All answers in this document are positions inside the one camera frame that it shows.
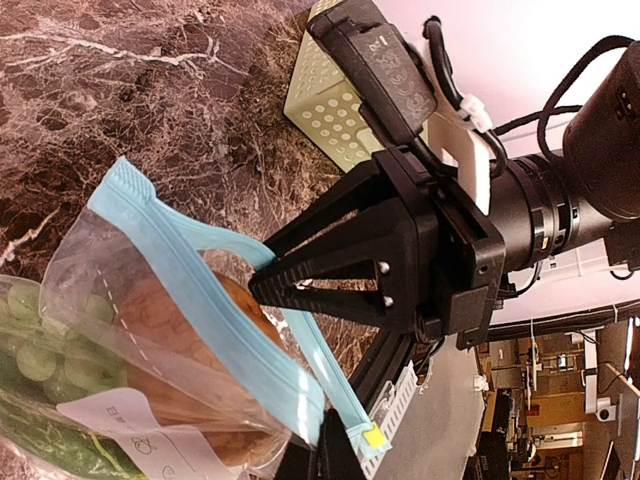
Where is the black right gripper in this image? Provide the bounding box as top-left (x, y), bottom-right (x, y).
top-left (249, 148), bottom-right (506, 350)

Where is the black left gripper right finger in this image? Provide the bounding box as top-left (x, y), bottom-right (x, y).
top-left (319, 409), bottom-right (365, 480)

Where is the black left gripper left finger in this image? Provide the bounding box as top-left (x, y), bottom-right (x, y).
top-left (274, 435), bottom-right (322, 480)

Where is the orange food item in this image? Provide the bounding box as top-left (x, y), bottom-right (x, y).
top-left (118, 276), bottom-right (282, 468)

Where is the clear zip top bag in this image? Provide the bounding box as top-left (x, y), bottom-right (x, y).
top-left (1, 158), bottom-right (390, 479)

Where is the green leafy vegetable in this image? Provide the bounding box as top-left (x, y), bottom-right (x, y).
top-left (0, 319), bottom-right (146, 480)

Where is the bunch of green grapes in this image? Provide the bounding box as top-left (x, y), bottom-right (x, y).
top-left (1, 276), bottom-right (128, 405)

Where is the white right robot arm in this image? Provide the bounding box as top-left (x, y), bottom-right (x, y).
top-left (249, 36), bottom-right (639, 349)

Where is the cream perforated plastic basket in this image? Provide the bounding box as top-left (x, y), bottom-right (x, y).
top-left (284, 1), bottom-right (394, 171)

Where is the white slotted cable duct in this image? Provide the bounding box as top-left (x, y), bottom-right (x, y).
top-left (361, 361), bottom-right (418, 479)

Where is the black front table rail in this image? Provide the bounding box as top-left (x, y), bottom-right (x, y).
top-left (349, 329), bottom-right (433, 412)

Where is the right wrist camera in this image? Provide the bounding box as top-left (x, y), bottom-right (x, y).
top-left (307, 1), bottom-right (437, 145)

